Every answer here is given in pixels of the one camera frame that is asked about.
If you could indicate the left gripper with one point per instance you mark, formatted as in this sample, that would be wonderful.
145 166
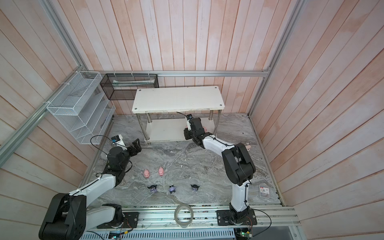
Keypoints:
137 147

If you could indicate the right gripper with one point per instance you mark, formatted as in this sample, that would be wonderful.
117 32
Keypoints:
186 132

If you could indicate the black purple figure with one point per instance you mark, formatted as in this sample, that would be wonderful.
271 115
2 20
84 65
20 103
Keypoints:
195 188
153 189

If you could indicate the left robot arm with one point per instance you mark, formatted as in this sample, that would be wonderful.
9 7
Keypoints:
68 216

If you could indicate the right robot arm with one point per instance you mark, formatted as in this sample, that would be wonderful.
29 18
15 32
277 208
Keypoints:
239 168

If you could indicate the white two-tier shelf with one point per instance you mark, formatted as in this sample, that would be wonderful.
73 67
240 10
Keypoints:
161 112

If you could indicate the purple figure middle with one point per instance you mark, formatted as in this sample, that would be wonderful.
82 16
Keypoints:
172 189

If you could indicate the black mesh basket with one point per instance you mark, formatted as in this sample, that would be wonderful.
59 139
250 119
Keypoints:
124 86

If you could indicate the clear plastic packet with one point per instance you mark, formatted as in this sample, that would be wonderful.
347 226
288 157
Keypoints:
264 191

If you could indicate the clear tape roll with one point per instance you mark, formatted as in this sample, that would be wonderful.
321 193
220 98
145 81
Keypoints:
183 215

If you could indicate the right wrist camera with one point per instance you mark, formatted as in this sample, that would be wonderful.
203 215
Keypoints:
189 117

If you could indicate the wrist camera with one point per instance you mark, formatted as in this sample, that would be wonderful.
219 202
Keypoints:
118 139
189 117

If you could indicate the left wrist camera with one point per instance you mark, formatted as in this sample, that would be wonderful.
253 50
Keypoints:
118 139

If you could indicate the white wire mesh rack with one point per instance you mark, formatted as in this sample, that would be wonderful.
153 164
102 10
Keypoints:
83 111

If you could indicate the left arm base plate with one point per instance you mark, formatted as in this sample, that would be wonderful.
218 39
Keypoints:
130 221

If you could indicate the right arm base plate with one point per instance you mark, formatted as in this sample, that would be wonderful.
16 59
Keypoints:
231 217

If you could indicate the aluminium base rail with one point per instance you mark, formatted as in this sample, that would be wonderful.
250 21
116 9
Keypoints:
208 216

